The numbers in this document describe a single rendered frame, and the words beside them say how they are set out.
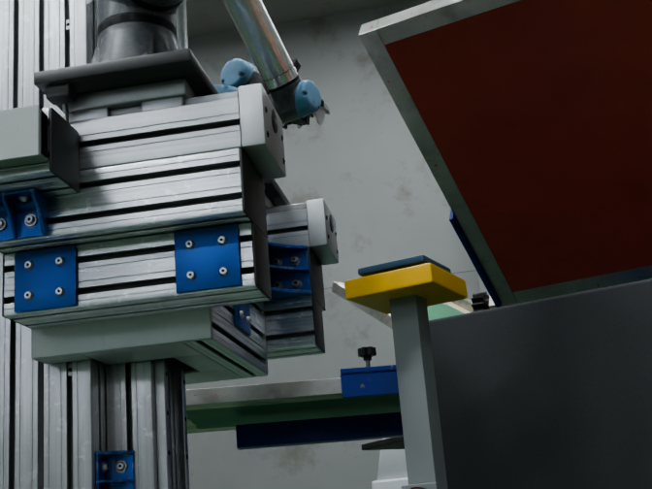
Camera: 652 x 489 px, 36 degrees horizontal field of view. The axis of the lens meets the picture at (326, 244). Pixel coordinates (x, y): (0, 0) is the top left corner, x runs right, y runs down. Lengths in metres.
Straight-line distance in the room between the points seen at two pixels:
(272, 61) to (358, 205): 8.11
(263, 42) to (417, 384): 1.05
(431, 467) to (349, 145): 9.26
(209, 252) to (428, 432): 0.37
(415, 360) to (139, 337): 0.40
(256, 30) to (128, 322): 0.91
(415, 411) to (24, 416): 0.59
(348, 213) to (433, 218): 0.87
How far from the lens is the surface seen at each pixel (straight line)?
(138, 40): 1.45
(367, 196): 10.28
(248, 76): 2.30
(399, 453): 8.13
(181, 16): 2.16
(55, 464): 1.53
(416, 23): 1.89
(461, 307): 4.01
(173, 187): 1.34
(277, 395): 2.41
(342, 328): 9.96
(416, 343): 1.35
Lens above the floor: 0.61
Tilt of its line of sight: 17 degrees up
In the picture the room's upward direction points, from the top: 5 degrees counter-clockwise
